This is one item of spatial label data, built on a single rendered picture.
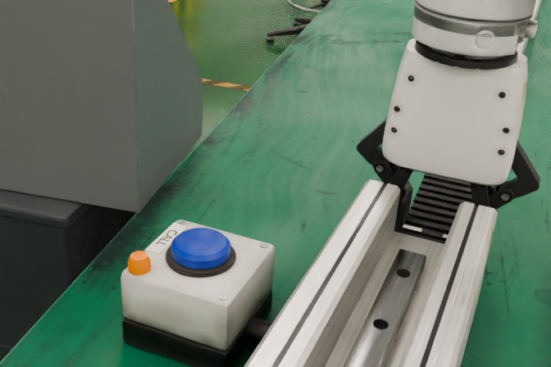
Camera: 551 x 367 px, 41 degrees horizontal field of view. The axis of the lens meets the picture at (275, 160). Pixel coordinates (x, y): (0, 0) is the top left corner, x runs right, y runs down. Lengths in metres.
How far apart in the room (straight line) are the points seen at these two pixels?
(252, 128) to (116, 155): 0.23
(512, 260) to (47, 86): 0.43
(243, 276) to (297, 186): 0.25
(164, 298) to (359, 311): 0.13
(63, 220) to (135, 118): 0.12
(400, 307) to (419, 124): 0.16
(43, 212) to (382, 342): 0.35
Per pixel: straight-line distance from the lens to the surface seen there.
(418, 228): 0.63
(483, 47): 0.53
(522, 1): 0.53
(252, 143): 0.80
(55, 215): 0.68
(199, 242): 0.49
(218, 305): 0.47
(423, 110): 0.57
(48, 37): 0.64
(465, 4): 0.52
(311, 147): 0.80
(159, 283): 0.48
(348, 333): 0.47
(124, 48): 0.61
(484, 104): 0.56
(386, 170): 0.61
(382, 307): 0.48
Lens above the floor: 1.12
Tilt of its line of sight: 27 degrees down
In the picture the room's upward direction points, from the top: 4 degrees clockwise
